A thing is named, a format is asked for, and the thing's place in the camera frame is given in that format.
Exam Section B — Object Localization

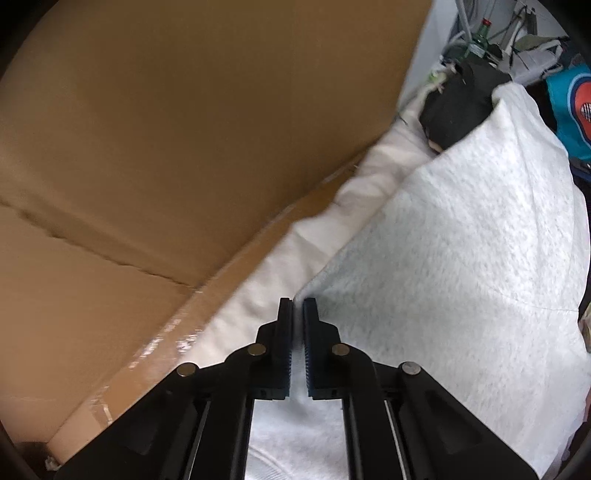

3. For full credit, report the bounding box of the flat cardboard sheet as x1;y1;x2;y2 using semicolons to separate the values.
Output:
0;0;435;463

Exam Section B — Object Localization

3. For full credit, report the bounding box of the black folded garment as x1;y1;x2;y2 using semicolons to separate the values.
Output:
418;60;513;151

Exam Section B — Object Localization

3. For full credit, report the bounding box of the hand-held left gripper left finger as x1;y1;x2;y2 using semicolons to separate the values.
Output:
53;298;295;480

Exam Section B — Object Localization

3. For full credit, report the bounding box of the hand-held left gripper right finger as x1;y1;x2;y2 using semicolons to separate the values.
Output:
302;298;541;480

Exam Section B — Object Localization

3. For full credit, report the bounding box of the green glass bottle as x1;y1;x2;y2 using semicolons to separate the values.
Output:
468;17;495;59

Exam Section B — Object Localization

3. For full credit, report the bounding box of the light grey sweatshirt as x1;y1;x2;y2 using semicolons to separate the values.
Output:
245;83;590;480

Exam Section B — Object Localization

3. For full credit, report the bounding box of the teal floral bag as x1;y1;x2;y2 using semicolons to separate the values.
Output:
545;65;591;163

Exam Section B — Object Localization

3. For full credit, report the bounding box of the cream bear print bedsheet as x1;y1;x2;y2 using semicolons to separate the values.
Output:
187;111;435;371

